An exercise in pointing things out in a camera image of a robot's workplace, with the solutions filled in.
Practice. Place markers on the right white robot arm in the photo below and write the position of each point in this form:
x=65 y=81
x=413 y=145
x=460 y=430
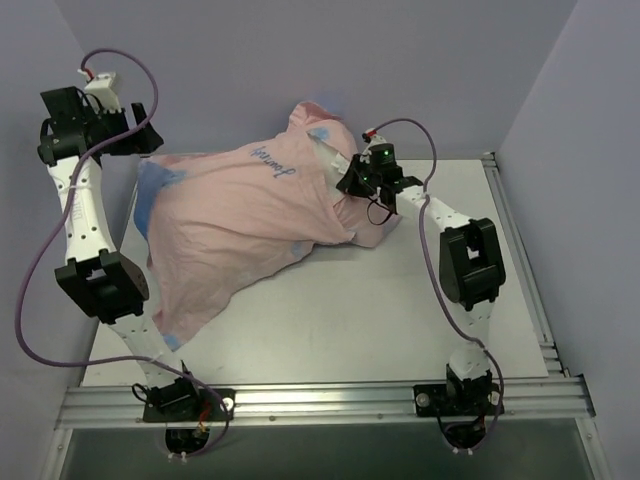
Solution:
x=463 y=258

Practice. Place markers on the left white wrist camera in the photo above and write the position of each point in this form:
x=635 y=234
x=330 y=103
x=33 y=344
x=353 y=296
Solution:
x=104 y=89

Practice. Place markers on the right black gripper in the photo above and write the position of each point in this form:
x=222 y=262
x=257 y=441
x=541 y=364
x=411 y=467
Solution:
x=353 y=175

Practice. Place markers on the front aluminium rail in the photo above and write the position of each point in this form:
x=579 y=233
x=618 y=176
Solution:
x=112 y=407

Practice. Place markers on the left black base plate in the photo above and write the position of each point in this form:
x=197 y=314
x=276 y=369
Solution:
x=172 y=405

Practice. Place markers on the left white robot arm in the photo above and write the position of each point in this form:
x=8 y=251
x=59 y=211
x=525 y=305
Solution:
x=103 y=282

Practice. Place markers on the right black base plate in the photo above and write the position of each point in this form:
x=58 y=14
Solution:
x=432 y=400

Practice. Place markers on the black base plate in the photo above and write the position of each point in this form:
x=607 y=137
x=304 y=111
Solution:
x=172 y=405
x=432 y=400

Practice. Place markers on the white pillow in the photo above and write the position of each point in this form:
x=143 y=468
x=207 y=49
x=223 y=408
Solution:
x=331 y=157

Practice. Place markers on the pink pillowcase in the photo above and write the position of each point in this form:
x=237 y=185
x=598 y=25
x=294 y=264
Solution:
x=216 y=223

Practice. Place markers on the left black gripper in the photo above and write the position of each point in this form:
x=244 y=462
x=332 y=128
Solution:
x=126 y=130

